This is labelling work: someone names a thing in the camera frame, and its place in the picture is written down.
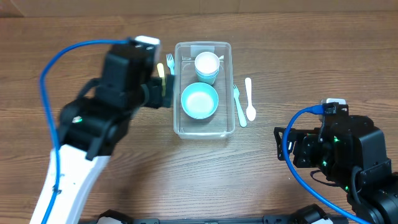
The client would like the pale green bowl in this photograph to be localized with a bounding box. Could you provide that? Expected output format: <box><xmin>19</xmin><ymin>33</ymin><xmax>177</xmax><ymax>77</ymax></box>
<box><xmin>180</xmin><ymin>82</ymin><xmax>219</xmax><ymax>119</ymax></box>

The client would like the pink plastic cup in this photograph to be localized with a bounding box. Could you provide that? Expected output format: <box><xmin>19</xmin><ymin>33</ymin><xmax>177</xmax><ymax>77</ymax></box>
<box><xmin>195</xmin><ymin>52</ymin><xmax>220</xmax><ymax>75</ymax></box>

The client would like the green plastic cup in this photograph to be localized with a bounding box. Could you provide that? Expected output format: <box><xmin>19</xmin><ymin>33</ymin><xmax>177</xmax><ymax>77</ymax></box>
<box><xmin>197</xmin><ymin>73</ymin><xmax>218</xmax><ymax>85</ymax></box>

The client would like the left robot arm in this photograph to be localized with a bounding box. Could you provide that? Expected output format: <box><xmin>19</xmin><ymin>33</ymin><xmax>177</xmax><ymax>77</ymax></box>
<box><xmin>30</xmin><ymin>75</ymin><xmax>175</xmax><ymax>223</ymax></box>

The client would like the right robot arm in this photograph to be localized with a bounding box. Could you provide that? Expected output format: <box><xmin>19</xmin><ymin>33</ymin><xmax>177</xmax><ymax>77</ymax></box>
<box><xmin>274</xmin><ymin>102</ymin><xmax>397</xmax><ymax>223</ymax></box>

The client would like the clear plastic container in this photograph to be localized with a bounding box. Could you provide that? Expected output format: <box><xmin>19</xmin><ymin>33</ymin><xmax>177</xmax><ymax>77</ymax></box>
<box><xmin>174</xmin><ymin>41</ymin><xmax>235</xmax><ymax>139</ymax></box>

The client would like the blue plastic fork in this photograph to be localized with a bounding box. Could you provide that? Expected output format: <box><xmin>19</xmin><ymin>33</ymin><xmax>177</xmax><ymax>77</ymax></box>
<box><xmin>166</xmin><ymin>54</ymin><xmax>175</xmax><ymax>75</ymax></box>

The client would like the yellow plastic fork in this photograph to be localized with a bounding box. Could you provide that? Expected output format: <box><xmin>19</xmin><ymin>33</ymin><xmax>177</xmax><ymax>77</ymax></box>
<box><xmin>157</xmin><ymin>63</ymin><xmax>166</xmax><ymax>97</ymax></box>

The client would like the white plastic spoon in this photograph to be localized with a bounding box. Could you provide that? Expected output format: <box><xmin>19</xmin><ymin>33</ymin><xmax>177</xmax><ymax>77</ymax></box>
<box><xmin>244</xmin><ymin>77</ymin><xmax>256</xmax><ymax>121</ymax></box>

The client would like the green plastic fork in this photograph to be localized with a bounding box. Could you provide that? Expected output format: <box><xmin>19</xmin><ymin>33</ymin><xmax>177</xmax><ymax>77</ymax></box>
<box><xmin>233</xmin><ymin>84</ymin><xmax>247</xmax><ymax>128</ymax></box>

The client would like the right blue cable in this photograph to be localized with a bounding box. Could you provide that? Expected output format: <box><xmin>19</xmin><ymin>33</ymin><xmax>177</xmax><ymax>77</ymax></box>
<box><xmin>281</xmin><ymin>105</ymin><xmax>371</xmax><ymax>224</ymax></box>

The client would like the blue cable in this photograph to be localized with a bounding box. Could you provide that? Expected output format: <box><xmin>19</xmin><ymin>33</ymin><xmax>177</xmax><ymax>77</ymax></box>
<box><xmin>281</xmin><ymin>105</ymin><xmax>371</xmax><ymax>224</ymax></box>
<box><xmin>38</xmin><ymin>38</ymin><xmax>130</xmax><ymax>224</ymax></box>

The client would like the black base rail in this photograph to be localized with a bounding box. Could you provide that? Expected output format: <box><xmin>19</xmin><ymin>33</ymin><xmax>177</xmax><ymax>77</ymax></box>
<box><xmin>78</xmin><ymin>204</ymin><xmax>349</xmax><ymax>224</ymax></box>

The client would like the left blue cable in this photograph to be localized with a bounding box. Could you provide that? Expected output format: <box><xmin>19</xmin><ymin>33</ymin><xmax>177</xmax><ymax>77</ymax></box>
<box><xmin>38</xmin><ymin>38</ymin><xmax>130</xmax><ymax>224</ymax></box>

